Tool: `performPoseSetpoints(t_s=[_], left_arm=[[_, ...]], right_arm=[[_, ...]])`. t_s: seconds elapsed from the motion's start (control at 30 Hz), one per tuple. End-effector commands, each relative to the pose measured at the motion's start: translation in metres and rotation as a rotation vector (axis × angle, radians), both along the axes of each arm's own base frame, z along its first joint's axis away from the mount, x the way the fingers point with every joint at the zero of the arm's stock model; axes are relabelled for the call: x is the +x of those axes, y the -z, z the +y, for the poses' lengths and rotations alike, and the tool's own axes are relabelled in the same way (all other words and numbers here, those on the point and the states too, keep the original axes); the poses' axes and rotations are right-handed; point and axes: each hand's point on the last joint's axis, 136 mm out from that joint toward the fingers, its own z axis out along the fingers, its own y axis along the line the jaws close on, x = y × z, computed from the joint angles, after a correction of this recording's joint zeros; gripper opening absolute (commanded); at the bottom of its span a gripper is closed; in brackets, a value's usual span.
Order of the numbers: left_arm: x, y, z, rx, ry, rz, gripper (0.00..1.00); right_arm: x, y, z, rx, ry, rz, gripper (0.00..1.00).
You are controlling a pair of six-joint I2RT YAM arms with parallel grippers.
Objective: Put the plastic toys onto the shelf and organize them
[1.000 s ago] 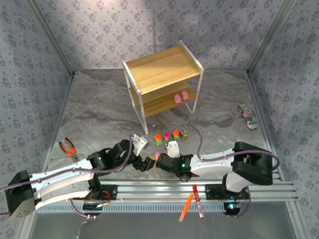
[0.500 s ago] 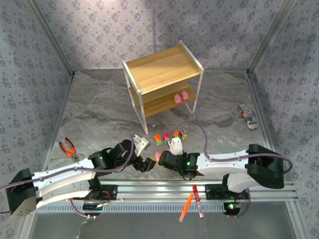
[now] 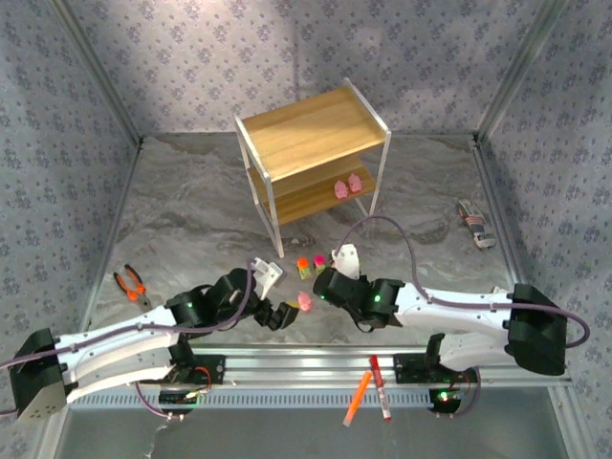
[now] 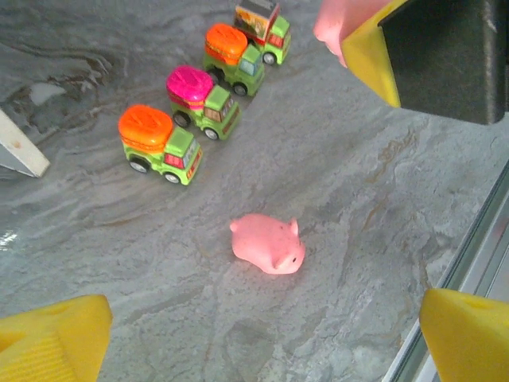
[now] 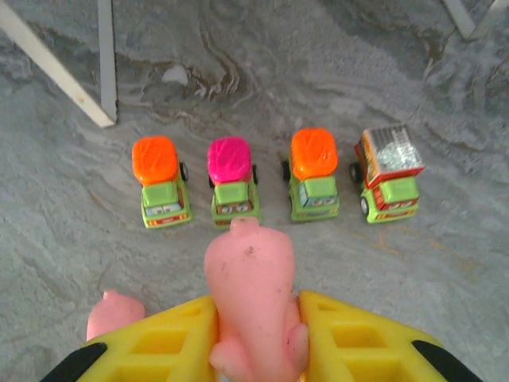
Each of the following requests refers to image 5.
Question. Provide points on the wooden two-tier shelf white frame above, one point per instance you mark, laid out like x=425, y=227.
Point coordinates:
x=51, y=65

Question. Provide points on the green toy truck pink drum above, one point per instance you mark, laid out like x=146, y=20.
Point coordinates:
x=232, y=183

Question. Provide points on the pink toy pig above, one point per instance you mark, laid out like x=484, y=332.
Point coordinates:
x=115, y=314
x=250, y=286

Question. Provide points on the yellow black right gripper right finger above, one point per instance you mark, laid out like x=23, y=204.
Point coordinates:
x=358, y=350

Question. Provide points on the green toy truck silver bed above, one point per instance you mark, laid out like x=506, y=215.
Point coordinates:
x=391, y=183

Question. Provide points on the green toy truck orange drum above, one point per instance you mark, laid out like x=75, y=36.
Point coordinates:
x=161, y=187
x=314, y=179

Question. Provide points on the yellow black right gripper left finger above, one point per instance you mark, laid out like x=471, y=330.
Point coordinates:
x=159, y=346

